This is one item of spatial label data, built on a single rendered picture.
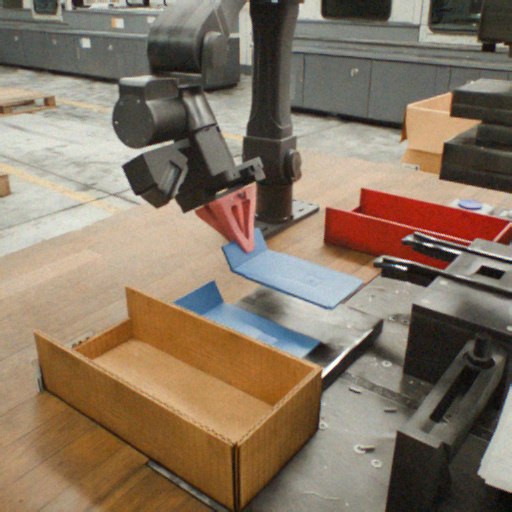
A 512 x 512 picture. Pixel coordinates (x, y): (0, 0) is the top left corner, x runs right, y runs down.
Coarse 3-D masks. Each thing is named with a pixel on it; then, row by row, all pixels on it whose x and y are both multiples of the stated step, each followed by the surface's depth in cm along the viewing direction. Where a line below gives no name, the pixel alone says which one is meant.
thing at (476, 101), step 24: (456, 96) 52; (480, 96) 51; (504, 96) 50; (480, 120) 52; (504, 120) 51; (456, 144) 50; (480, 144) 50; (504, 144) 50; (456, 168) 51; (480, 168) 50; (504, 168) 49; (504, 192) 49
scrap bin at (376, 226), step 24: (360, 192) 96; (384, 192) 93; (336, 216) 87; (360, 216) 84; (384, 216) 95; (408, 216) 92; (432, 216) 90; (456, 216) 87; (480, 216) 85; (336, 240) 88; (360, 240) 86; (384, 240) 83; (456, 240) 76; (504, 240) 80; (432, 264) 80
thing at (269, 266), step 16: (256, 240) 71; (240, 256) 68; (256, 256) 70; (272, 256) 70; (288, 256) 70; (240, 272) 66; (256, 272) 66; (272, 272) 66; (288, 272) 66; (304, 272) 66; (320, 272) 66; (336, 272) 66; (288, 288) 63; (304, 288) 63; (320, 288) 63; (336, 288) 63; (352, 288) 63; (336, 304) 60
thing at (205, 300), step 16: (208, 288) 67; (176, 304) 63; (192, 304) 65; (208, 304) 66; (224, 304) 68; (224, 320) 64; (240, 320) 64; (256, 320) 64; (256, 336) 62; (272, 336) 62; (288, 336) 62; (304, 336) 62; (304, 352) 59
